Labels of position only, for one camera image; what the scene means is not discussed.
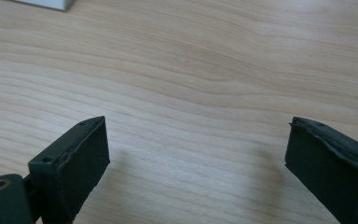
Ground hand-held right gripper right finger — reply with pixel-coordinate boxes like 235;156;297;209
284;116;358;224

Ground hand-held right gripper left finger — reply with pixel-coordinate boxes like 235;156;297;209
27;115;111;224

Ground white box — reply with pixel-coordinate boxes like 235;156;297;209
12;0;76;12

